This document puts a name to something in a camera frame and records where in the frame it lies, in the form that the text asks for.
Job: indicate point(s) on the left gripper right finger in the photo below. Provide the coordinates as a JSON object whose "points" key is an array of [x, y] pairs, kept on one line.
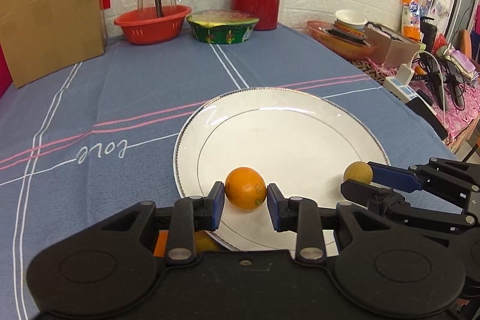
{"points": [[300, 215]]}

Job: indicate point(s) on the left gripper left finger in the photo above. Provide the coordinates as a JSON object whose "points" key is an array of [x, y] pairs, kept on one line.
{"points": [[189, 215]]}

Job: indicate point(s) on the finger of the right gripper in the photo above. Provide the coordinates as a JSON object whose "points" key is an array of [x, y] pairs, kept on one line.
{"points": [[393, 206], [438, 175]]}

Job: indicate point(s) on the yellow-brown longan fruit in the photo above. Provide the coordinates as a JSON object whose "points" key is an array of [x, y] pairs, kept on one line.
{"points": [[360, 172]]}

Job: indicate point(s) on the small orange mandarin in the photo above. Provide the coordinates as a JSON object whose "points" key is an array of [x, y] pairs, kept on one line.
{"points": [[245, 189]]}

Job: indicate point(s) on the yellow-orange mandarin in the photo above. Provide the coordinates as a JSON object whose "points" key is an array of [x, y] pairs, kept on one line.
{"points": [[204, 243]]}

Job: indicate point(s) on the orange tangerine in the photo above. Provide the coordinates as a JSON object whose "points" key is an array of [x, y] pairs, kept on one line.
{"points": [[161, 244]]}

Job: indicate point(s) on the white round plate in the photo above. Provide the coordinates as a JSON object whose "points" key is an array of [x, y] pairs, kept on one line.
{"points": [[300, 142]]}

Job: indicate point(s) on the white power strip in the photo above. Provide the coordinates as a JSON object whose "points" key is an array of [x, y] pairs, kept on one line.
{"points": [[399, 86]]}

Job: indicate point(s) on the blue striped tablecloth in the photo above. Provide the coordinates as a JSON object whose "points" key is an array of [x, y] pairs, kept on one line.
{"points": [[85, 142]]}

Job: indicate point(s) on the small brown cardboard box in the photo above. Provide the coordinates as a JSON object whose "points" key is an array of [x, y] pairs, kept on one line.
{"points": [[392, 48]]}

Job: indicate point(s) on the orange translucent bowl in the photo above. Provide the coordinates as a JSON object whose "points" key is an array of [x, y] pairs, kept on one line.
{"points": [[347, 49]]}

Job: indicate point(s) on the white paper cup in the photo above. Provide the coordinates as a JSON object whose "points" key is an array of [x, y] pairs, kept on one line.
{"points": [[351, 18]]}

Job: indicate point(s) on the green patterned bowl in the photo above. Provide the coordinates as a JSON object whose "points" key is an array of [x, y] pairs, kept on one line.
{"points": [[222, 27]]}

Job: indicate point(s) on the red plastic basket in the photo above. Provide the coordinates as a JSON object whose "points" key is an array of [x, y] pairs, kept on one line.
{"points": [[143, 27]]}

